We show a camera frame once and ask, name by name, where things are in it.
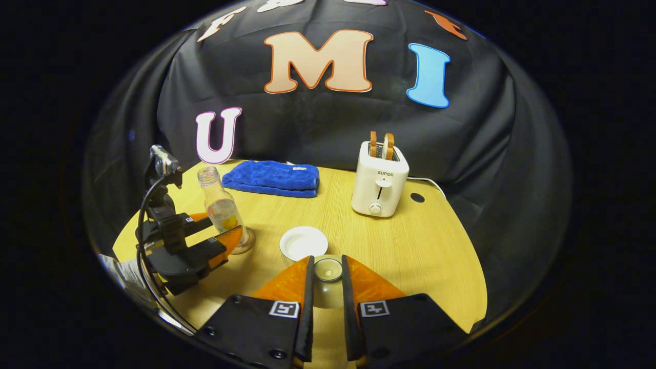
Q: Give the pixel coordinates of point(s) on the toasted bread slice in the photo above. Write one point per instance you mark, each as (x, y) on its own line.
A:
(389, 146)
(373, 143)

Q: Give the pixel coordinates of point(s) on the clear plastic water bottle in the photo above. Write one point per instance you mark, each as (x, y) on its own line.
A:
(218, 197)

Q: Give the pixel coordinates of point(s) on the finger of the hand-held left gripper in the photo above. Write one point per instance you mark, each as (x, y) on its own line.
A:
(195, 224)
(215, 248)

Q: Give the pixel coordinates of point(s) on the white toaster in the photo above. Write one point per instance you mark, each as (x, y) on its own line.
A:
(366, 195)

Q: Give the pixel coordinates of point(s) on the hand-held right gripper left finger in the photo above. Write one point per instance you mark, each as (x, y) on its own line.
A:
(306, 328)

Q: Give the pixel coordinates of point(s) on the blue folded towel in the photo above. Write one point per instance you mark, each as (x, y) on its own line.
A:
(271, 179)

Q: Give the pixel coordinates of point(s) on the white teacup lid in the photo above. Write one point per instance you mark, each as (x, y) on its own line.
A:
(328, 294)

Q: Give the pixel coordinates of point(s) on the black backdrop cloth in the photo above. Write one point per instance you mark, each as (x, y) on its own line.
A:
(307, 128)

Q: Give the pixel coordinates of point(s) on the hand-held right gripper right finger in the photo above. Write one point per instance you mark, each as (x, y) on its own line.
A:
(348, 328)

